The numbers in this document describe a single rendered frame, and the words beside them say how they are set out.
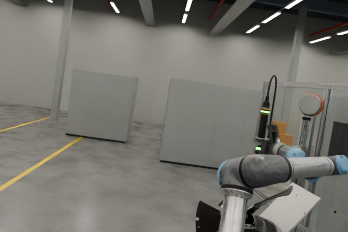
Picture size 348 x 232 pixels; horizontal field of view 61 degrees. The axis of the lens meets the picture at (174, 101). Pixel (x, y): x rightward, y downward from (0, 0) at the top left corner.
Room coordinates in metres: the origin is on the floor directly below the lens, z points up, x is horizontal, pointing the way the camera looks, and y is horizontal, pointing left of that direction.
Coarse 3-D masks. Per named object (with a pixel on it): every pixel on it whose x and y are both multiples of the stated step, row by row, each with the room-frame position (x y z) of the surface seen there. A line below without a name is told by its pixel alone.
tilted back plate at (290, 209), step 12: (300, 192) 1.77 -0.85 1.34; (276, 204) 1.82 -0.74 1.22; (288, 204) 1.75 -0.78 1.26; (300, 204) 1.69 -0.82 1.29; (312, 204) 1.64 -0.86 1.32; (264, 216) 1.80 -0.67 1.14; (276, 216) 1.74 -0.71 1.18; (288, 216) 1.68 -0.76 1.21; (300, 216) 1.62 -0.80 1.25; (288, 228) 1.61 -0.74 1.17
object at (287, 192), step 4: (292, 188) 1.51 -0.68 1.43; (280, 192) 1.55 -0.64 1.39; (284, 192) 1.50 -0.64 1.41; (288, 192) 1.47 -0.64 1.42; (272, 196) 1.53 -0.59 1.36; (276, 196) 1.49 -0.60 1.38; (280, 196) 1.47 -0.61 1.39; (264, 200) 1.53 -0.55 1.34; (268, 200) 1.61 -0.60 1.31; (256, 204) 1.55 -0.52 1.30; (260, 204) 1.60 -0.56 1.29; (264, 204) 1.64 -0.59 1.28
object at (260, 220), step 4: (256, 216) 1.67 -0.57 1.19; (260, 216) 1.68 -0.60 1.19; (256, 220) 1.64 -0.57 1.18; (260, 220) 1.62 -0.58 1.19; (264, 220) 1.66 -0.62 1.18; (256, 224) 1.62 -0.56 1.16; (260, 224) 1.60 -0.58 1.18; (264, 224) 1.61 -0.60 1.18; (268, 224) 1.63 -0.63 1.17; (256, 228) 1.59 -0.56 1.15; (260, 228) 1.58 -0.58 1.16; (264, 228) 1.58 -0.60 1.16; (268, 228) 1.58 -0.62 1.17; (272, 228) 1.64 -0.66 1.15
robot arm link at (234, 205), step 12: (228, 168) 1.07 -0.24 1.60; (240, 168) 1.01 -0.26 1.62; (228, 180) 1.04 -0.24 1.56; (240, 180) 1.01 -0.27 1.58; (228, 192) 1.02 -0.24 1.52; (240, 192) 1.01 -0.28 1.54; (252, 192) 1.03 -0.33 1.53; (228, 204) 1.01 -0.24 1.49; (240, 204) 1.00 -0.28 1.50; (228, 216) 0.98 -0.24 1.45; (240, 216) 0.98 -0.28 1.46; (228, 228) 0.96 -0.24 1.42; (240, 228) 0.96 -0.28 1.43
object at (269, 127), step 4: (272, 124) 1.44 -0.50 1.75; (268, 128) 1.43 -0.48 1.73; (272, 128) 1.42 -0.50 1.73; (276, 128) 1.43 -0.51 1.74; (268, 132) 1.43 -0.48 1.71; (272, 132) 1.42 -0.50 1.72; (276, 132) 1.42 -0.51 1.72; (272, 136) 1.40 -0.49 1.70; (276, 136) 1.41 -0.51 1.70; (272, 140) 1.39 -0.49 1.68; (276, 140) 1.40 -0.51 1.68; (272, 144) 1.39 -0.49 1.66
